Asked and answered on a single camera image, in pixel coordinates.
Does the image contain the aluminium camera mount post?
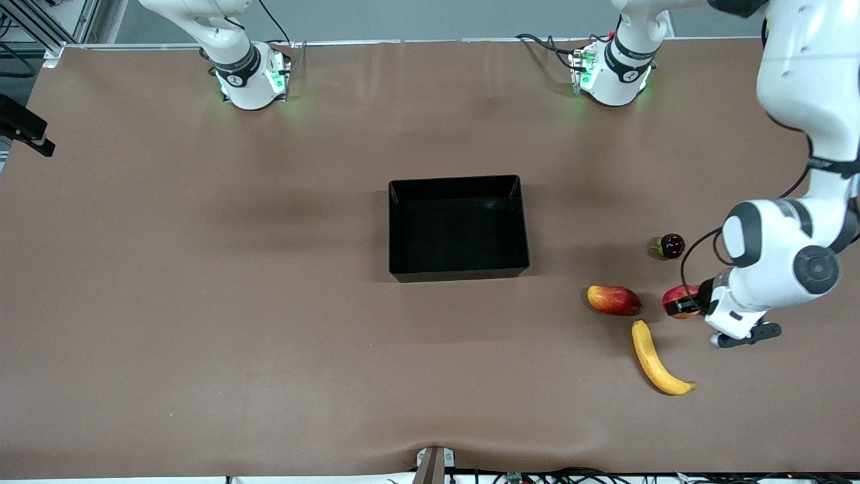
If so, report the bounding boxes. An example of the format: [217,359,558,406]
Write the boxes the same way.
[413,446,456,484]

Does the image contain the red yellow mango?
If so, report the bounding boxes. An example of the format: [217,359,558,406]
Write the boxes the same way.
[587,285,642,317]

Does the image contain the red yellow apple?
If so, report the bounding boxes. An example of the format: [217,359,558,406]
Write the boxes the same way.
[662,284,703,320]

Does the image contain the aluminium frame struts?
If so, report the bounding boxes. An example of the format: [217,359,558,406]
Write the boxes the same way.
[0,0,103,68]

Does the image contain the dark purple mangosteen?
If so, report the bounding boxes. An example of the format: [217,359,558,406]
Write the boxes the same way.
[649,233,686,261]

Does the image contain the black arm base cable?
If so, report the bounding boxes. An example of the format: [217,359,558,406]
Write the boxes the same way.
[515,32,578,71]
[257,0,308,51]

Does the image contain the black left arm base cable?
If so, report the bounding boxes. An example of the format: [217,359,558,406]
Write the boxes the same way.
[515,32,578,71]

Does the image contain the black plastic box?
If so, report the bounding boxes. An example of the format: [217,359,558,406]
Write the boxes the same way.
[388,175,531,283]

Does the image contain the black right arm base cable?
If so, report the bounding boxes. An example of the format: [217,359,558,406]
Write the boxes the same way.
[257,0,308,51]

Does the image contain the yellow banana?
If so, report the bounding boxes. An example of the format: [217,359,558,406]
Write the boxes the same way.
[630,319,697,396]

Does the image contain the brown table mat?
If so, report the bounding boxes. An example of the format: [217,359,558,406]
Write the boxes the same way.
[0,37,860,479]

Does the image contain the silver table edge rail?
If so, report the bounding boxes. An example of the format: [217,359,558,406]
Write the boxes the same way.
[64,37,767,49]

